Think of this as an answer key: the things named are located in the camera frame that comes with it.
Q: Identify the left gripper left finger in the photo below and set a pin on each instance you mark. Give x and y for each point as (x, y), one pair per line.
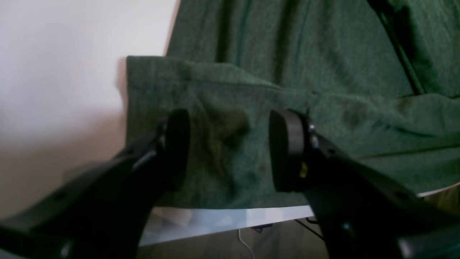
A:
(102, 213)

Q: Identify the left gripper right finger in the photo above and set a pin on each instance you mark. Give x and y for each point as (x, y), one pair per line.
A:
(362, 213)

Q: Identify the dark green t-shirt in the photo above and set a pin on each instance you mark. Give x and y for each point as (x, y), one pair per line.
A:
(380, 79)

